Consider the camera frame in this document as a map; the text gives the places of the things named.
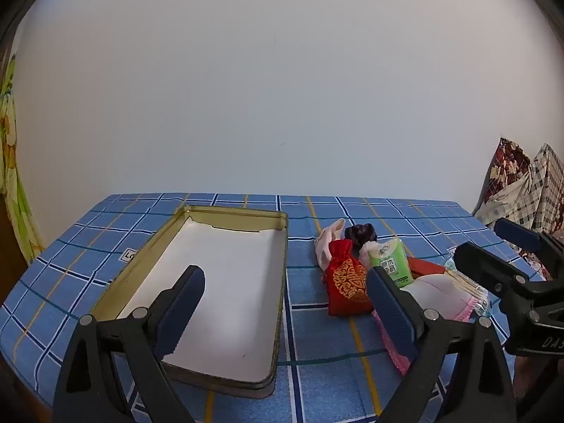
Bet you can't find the clear cotton swab pack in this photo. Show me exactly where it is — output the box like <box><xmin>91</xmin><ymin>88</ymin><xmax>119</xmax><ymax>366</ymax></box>
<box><xmin>443</xmin><ymin>258</ymin><xmax>490</xmax><ymax>315</ymax></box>

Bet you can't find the red embroidered pouch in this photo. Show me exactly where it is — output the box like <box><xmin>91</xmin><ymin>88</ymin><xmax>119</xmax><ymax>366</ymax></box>
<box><xmin>321</xmin><ymin>239</ymin><xmax>375</xmax><ymax>317</ymax></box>

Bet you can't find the blue plaid bedsheet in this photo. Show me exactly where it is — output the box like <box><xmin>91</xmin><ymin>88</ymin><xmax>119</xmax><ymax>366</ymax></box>
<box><xmin>0</xmin><ymin>192</ymin><xmax>564</xmax><ymax>423</ymax></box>

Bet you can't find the green floral hanging cloth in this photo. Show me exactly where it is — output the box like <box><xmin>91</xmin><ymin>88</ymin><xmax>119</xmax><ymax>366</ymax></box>
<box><xmin>0</xmin><ymin>50</ymin><xmax>45</xmax><ymax>267</ymax></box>

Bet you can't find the purple velvet scrunchie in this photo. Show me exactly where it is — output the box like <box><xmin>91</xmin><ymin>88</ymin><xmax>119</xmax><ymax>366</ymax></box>
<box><xmin>345</xmin><ymin>224</ymin><xmax>379</xmax><ymax>250</ymax></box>

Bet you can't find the checked cloth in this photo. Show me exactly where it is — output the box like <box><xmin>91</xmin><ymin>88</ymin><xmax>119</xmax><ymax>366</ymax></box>
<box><xmin>507</xmin><ymin>143</ymin><xmax>564</xmax><ymax>280</ymax></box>

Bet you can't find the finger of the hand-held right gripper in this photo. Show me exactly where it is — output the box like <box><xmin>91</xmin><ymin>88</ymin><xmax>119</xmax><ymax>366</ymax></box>
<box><xmin>454</xmin><ymin>241</ymin><xmax>544</xmax><ymax>314</ymax></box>
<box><xmin>493</xmin><ymin>219</ymin><xmax>564</xmax><ymax>280</ymax></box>

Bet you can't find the pink drawstring pouch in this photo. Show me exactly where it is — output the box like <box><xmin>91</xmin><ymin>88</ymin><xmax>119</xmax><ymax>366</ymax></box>
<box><xmin>314</xmin><ymin>219</ymin><xmax>349</xmax><ymax>269</ymax></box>

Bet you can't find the white cloth with pink lace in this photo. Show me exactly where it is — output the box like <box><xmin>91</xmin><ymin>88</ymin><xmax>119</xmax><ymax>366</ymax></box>
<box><xmin>372</xmin><ymin>274</ymin><xmax>480</xmax><ymax>376</ymax></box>

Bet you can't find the red ribbed case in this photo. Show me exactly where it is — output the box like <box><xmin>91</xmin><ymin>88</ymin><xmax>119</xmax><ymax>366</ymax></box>
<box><xmin>406</xmin><ymin>256</ymin><xmax>447</xmax><ymax>279</ymax></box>

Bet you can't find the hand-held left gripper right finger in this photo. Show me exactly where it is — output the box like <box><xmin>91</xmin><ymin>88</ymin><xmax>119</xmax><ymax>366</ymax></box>
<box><xmin>366</xmin><ymin>267</ymin><xmax>517</xmax><ymax>423</ymax></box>

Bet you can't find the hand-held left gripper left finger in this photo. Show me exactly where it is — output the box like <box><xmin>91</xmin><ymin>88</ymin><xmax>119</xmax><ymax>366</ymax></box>
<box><xmin>53</xmin><ymin>265</ymin><xmax>206</xmax><ymax>423</ymax></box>

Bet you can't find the pink fluffy puff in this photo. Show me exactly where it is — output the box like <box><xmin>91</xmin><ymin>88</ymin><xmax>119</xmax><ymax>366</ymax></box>
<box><xmin>358</xmin><ymin>241</ymin><xmax>382</xmax><ymax>269</ymax></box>

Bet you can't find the dark red floral quilt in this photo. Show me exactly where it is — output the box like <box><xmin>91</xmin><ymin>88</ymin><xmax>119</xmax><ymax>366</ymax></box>
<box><xmin>473</xmin><ymin>137</ymin><xmax>536</xmax><ymax>230</ymax></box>

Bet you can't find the brown wooden door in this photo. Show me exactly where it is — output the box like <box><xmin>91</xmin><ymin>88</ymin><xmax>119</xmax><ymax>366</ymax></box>
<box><xmin>0</xmin><ymin>191</ymin><xmax>29</xmax><ymax>283</ymax></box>

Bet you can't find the gold metal tin box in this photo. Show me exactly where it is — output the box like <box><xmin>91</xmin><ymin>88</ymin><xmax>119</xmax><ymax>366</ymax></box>
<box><xmin>90</xmin><ymin>206</ymin><xmax>289</xmax><ymax>399</ymax></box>

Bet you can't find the green tissue pack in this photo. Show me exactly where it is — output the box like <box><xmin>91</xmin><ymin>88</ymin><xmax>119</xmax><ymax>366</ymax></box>
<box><xmin>359</xmin><ymin>237</ymin><xmax>415</xmax><ymax>289</ymax></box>

